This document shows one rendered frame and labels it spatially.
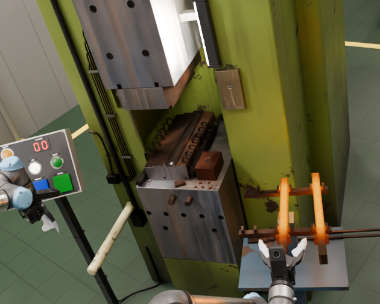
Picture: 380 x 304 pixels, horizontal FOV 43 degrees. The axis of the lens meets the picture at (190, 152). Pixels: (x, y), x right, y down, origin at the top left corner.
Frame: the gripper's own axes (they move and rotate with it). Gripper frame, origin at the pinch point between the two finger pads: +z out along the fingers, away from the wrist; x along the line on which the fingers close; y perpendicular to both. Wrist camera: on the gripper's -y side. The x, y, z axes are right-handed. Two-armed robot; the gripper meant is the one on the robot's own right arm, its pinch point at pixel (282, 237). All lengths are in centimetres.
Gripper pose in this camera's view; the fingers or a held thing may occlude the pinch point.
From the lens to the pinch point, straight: 162.5
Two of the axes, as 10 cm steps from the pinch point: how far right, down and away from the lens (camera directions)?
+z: 1.7, -5.9, 7.9
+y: 2.3, 8.0, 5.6
